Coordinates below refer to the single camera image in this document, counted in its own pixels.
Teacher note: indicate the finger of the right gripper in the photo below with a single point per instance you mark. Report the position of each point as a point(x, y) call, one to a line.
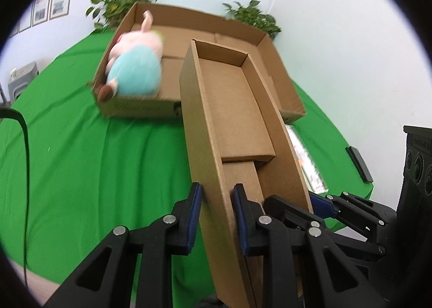
point(291, 216)
point(372, 220)

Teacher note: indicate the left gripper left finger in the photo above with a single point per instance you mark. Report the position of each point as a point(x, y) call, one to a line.
point(128, 262)

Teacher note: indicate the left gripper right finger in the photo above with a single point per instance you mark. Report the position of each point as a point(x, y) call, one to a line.
point(312, 268)

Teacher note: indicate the narrow cardboard divider box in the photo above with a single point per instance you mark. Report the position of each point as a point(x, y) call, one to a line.
point(235, 135)

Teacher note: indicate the pink pig plush toy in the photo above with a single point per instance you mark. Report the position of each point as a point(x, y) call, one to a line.
point(134, 63)

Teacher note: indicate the small black rectangular device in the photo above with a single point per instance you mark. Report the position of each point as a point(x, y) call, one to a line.
point(359, 164)

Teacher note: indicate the green table cloth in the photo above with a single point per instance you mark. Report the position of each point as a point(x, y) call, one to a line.
point(70, 175)

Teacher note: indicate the right potted green plant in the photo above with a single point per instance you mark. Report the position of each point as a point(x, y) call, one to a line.
point(251, 15)

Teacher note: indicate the potted green plant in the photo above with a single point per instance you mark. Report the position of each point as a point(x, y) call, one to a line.
point(251, 15)
point(109, 13)

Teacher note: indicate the large flat cardboard tray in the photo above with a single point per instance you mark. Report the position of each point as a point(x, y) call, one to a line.
point(215, 38)

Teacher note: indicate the grey plastic stool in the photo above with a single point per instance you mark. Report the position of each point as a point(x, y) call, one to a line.
point(20, 79)

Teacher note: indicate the left potted green plant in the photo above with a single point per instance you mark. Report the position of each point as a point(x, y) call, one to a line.
point(109, 13)

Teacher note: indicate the framed certificates on wall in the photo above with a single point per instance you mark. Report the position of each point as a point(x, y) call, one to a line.
point(39, 12)

